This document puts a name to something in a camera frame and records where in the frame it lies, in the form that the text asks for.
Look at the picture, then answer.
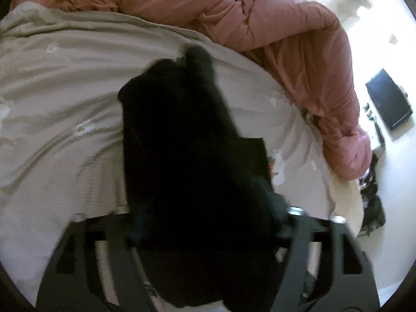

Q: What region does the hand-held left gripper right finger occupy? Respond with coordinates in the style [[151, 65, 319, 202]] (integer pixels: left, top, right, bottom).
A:
[[270, 206, 381, 312]]

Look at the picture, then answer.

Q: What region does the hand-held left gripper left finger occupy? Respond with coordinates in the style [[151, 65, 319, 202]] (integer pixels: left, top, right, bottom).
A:
[[36, 208, 157, 312]]

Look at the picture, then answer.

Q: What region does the black top with orange cuffs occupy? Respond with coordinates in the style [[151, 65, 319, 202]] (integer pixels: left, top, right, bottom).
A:
[[117, 44, 293, 312]]

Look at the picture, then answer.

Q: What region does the cream mattress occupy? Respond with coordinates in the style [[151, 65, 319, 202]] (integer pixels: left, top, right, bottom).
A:
[[328, 175, 365, 238]]

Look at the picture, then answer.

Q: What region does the flower print bed sheet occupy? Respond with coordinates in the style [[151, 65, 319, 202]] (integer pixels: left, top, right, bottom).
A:
[[0, 2, 345, 303]]

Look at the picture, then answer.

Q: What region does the black flat screen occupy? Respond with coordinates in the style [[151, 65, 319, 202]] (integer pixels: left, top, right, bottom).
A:
[[366, 68, 413, 132]]

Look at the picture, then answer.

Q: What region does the pink duvet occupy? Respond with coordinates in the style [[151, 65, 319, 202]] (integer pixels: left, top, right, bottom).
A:
[[10, 0, 373, 181]]

